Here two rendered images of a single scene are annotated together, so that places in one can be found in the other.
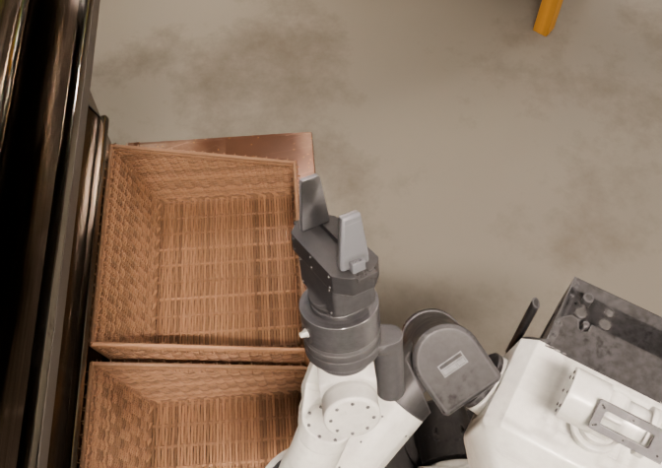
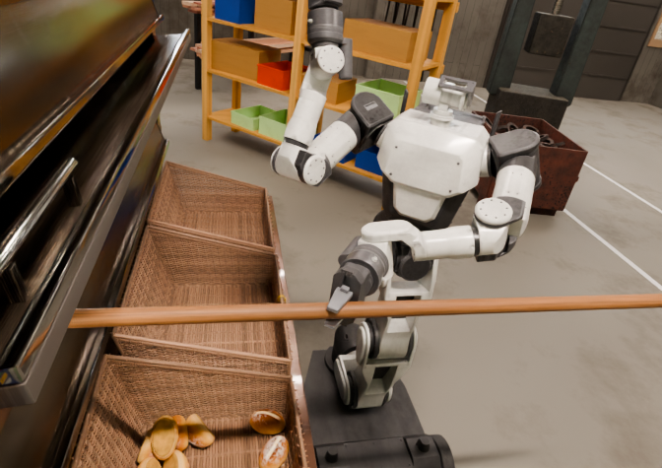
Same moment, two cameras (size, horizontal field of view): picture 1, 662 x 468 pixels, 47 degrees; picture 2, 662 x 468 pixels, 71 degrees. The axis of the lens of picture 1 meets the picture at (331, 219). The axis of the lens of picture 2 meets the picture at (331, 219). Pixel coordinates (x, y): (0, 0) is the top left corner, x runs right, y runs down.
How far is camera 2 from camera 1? 1.09 m
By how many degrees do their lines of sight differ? 30
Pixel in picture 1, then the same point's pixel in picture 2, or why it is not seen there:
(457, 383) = (373, 113)
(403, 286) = not seen: hidden behind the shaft
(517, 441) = (405, 124)
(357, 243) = not seen: outside the picture
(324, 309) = (320, 3)
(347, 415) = (329, 55)
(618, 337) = not seen: hidden behind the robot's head
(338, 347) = (326, 19)
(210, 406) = (210, 288)
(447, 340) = (367, 96)
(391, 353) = (348, 43)
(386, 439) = (339, 137)
